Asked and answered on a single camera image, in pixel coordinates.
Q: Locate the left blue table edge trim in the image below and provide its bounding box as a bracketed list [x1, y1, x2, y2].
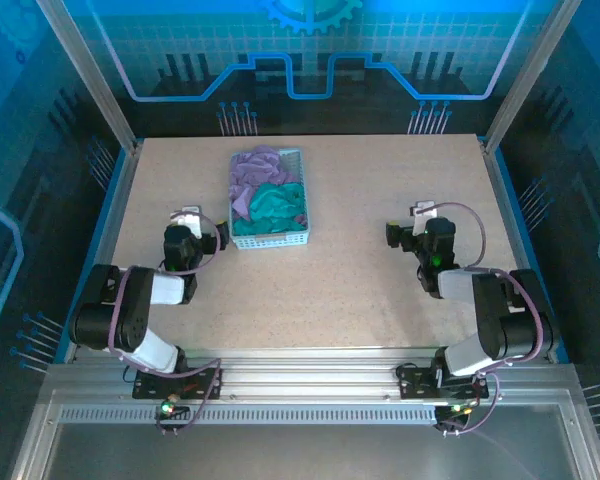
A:
[54, 144, 131, 364]

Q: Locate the light blue plastic basket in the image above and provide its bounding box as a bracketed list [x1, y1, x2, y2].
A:
[228, 148, 312, 251]

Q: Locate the aluminium table side rail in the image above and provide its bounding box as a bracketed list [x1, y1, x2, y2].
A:
[479, 135, 556, 362]
[72, 138, 144, 362]

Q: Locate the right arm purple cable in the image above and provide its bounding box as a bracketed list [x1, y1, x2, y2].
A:
[417, 201, 544, 437]

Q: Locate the right aluminium frame post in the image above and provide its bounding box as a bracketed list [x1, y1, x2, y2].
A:
[483, 0, 582, 151]

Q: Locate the small LED circuit board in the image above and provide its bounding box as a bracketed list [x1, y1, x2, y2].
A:
[154, 397, 192, 427]
[433, 402, 475, 432]

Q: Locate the left aluminium table side rail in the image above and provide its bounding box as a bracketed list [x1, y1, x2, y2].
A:
[72, 138, 144, 362]

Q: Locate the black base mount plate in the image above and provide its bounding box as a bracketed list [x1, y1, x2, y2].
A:
[395, 364, 491, 401]
[132, 366, 225, 401]

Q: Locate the right blue table edge trim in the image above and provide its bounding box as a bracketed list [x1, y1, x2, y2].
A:
[493, 147, 572, 365]

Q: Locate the aluminium frame post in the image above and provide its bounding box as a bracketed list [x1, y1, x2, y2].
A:
[483, 0, 582, 151]
[34, 0, 144, 154]

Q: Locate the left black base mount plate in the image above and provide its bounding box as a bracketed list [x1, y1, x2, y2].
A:
[132, 366, 225, 401]

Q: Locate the right aluminium table side rail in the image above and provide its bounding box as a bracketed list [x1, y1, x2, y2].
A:
[479, 135, 556, 362]

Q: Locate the left aluminium frame post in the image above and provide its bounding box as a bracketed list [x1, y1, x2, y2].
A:
[34, 0, 144, 154]

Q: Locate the grey metal base panel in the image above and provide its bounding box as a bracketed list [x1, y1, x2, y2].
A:
[7, 389, 600, 480]

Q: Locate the long aluminium base rail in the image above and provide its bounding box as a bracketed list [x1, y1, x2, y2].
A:
[44, 346, 581, 404]

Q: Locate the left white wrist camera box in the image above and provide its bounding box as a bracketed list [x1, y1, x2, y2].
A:
[169, 203, 204, 240]

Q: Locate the crumpled purple t-shirt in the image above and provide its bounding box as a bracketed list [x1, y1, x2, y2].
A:
[228, 144, 300, 225]

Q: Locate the teal printed t-shirt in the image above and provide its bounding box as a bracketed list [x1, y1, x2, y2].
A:
[232, 181, 310, 236]

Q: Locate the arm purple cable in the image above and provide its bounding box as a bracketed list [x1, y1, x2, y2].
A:
[417, 201, 544, 437]
[107, 212, 225, 437]

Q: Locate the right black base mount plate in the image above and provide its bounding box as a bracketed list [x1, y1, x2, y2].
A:
[395, 364, 491, 401]

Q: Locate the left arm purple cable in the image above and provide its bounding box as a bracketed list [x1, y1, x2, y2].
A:
[107, 212, 225, 437]

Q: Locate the slotted grey cable duct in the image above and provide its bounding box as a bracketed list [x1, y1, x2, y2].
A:
[58, 405, 440, 427]

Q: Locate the blue table edge trim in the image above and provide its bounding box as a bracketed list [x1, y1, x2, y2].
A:
[493, 147, 572, 365]
[54, 144, 131, 364]

